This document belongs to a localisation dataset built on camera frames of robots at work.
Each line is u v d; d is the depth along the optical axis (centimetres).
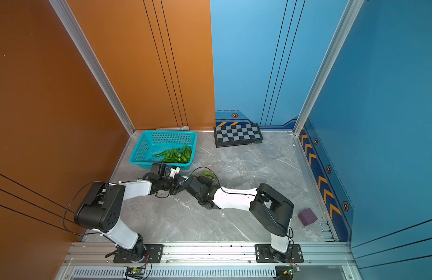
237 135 113
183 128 120
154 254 73
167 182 81
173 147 108
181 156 101
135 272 72
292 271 70
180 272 73
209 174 92
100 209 47
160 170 77
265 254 73
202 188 66
